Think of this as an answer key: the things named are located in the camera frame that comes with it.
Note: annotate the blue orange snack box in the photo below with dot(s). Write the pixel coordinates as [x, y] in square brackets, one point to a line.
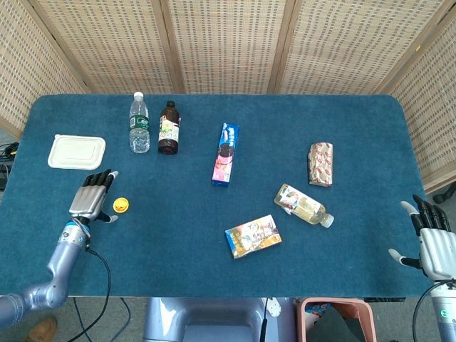
[317, 309]

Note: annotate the bamboo folding screen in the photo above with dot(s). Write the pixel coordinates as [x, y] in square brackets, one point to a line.
[228, 42]

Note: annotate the white perforated plate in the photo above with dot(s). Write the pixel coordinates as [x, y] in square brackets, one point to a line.
[274, 307]

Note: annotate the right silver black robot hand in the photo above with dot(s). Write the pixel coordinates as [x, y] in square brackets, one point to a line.
[438, 254]

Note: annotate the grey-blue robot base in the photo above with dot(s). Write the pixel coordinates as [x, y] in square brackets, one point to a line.
[213, 320]

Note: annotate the clear water bottle green label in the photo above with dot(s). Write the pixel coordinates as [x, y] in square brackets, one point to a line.
[139, 124]

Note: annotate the white lidded lunch box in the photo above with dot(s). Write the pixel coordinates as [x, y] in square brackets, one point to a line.
[76, 151]

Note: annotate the blue pink cookie box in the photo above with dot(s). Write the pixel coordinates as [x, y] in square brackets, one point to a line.
[225, 155]

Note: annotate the dark grey cloth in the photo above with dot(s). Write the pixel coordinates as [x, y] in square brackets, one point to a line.
[335, 326]

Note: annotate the brown paper pack red print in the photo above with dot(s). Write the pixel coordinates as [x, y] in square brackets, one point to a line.
[321, 164]

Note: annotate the dark brown drink bottle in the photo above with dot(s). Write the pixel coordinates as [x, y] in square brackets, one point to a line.
[168, 132]

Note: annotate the pale yellow drink bottle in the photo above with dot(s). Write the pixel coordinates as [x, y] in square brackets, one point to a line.
[303, 206]

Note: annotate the black thin rod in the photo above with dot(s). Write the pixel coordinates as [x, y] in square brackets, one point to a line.
[263, 327]

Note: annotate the pink plastic stool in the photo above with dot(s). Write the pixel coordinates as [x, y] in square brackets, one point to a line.
[368, 317]

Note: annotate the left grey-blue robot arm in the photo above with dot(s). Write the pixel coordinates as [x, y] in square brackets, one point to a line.
[62, 256]

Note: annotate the black chair base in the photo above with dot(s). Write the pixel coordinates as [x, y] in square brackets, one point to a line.
[445, 194]

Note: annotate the blue carpet table mat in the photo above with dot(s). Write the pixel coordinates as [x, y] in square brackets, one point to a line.
[221, 107]

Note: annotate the colourful cartoon print carton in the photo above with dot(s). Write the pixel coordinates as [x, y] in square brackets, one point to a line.
[253, 236]

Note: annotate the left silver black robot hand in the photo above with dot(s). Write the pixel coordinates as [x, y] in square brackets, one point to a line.
[87, 199]

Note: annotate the brown leather shoe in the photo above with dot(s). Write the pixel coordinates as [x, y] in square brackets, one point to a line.
[42, 331]

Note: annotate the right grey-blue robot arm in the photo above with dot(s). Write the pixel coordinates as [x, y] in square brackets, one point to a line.
[445, 320]

